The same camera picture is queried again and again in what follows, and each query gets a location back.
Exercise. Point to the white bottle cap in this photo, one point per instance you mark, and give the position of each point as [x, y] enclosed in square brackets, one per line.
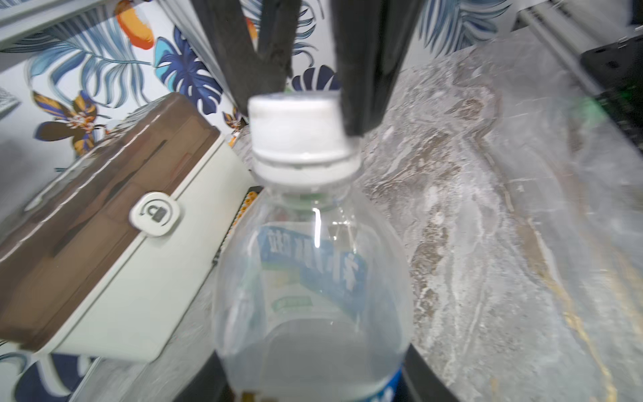
[299, 128]

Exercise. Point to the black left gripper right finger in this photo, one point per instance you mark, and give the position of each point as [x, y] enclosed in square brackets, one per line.
[418, 382]

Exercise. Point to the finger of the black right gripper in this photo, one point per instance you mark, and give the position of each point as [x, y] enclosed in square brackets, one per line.
[249, 69]
[371, 40]

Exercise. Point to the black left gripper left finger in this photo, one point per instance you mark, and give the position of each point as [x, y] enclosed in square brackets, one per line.
[209, 385]

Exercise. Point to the clear plastic water bottle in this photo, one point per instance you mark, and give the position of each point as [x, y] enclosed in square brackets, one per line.
[313, 299]

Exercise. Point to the aluminium front rail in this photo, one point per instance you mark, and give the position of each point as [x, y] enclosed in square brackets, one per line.
[570, 28]

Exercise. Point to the brown lid storage box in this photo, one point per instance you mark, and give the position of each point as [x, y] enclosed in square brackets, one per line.
[106, 259]

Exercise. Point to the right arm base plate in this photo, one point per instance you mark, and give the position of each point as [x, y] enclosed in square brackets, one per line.
[617, 69]

